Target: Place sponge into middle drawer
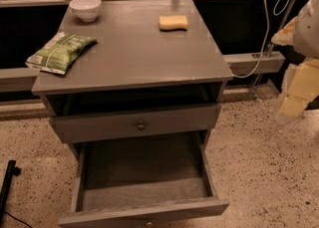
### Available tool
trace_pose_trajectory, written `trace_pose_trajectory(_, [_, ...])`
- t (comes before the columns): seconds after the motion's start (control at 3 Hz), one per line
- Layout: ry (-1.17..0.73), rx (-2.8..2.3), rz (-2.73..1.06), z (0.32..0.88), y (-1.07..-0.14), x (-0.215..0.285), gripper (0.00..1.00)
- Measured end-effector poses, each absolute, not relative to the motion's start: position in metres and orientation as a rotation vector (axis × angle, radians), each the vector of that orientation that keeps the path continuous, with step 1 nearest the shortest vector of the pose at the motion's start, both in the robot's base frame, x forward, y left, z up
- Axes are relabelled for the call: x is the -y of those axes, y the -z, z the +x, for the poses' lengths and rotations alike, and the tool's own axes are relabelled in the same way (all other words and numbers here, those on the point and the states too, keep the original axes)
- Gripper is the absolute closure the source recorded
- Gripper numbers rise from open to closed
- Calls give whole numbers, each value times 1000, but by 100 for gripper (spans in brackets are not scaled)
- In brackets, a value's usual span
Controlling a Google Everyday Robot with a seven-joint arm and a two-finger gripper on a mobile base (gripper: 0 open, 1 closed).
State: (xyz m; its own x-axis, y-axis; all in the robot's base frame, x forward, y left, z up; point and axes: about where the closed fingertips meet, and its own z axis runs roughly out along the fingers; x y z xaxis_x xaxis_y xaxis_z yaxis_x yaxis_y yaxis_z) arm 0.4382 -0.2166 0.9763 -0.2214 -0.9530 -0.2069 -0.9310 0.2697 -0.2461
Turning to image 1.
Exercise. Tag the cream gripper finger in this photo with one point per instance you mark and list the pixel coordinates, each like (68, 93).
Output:
(284, 37)

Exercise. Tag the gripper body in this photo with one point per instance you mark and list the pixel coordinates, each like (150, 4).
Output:
(307, 33)

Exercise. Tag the yellow sponge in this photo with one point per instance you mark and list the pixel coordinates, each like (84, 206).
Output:
(174, 22)

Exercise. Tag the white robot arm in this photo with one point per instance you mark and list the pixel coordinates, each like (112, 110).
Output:
(306, 35)

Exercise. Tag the grey wooden drawer cabinet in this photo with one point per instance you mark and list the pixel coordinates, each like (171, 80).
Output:
(135, 65)

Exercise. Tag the open grey wooden drawer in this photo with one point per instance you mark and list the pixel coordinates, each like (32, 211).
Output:
(142, 182)

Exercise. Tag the closed grey drawer with knob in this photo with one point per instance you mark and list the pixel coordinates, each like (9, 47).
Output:
(93, 127)

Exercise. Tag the white ceramic bowl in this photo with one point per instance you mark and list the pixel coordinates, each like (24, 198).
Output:
(86, 10)

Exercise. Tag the green chip bag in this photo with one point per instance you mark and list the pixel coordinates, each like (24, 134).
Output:
(59, 53)

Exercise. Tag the black stand on floor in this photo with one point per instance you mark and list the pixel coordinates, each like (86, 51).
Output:
(11, 170)

